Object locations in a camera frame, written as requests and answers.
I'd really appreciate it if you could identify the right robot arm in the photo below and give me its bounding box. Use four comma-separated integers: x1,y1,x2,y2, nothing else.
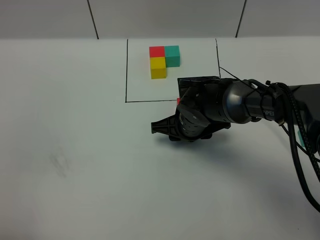
151,76,287,142

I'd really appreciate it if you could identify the template green block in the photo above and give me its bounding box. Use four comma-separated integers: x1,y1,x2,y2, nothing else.
164,45,181,68

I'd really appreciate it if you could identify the template yellow block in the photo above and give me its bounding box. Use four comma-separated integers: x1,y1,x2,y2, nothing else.
150,57,167,79

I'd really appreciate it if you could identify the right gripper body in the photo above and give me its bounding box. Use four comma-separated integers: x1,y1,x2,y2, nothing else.
176,82,231,142

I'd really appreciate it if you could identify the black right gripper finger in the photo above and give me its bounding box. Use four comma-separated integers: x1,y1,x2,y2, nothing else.
151,115,178,137

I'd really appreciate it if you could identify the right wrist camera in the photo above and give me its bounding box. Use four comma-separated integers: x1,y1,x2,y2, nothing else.
177,76,221,99

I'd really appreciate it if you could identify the template red block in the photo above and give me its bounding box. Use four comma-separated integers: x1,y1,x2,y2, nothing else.
149,46,165,58

